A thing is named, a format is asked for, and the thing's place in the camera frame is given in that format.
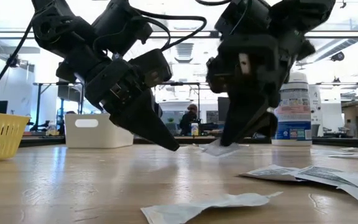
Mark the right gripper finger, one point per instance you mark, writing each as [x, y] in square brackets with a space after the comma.
[241, 118]

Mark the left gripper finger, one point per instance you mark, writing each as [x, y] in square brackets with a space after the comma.
[141, 121]
[158, 109]

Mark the white plastic bin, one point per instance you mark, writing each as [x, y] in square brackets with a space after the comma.
[82, 137]

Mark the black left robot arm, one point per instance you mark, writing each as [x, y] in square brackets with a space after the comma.
[61, 28]

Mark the black computer monitor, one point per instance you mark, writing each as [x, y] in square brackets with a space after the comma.
[224, 109]

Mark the person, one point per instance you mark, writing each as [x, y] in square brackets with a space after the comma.
[188, 119]

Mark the small white bottle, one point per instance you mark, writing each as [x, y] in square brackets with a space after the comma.
[194, 129]

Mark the white wipes canister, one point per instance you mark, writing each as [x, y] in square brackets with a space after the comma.
[297, 109]

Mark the black ceiling spotlight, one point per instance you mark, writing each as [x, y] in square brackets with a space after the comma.
[15, 61]
[337, 56]

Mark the black overhead rig bar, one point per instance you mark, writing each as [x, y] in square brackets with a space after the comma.
[337, 34]

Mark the small crumpled white packet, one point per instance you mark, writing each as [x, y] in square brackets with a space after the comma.
[182, 213]

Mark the narrow white bandage packet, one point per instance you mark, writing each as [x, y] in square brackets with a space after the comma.
[350, 149]

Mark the yellow plastic basket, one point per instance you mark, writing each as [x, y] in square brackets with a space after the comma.
[2, 137]

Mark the black background workstation frame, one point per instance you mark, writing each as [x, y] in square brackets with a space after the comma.
[38, 102]
[198, 99]

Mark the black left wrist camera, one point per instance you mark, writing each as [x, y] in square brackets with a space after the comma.
[152, 67]

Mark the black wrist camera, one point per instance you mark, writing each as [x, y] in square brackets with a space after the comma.
[152, 67]
[244, 18]

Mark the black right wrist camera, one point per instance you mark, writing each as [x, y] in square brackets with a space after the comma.
[244, 18]

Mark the grey ventilation duct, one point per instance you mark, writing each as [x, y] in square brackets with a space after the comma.
[183, 53]

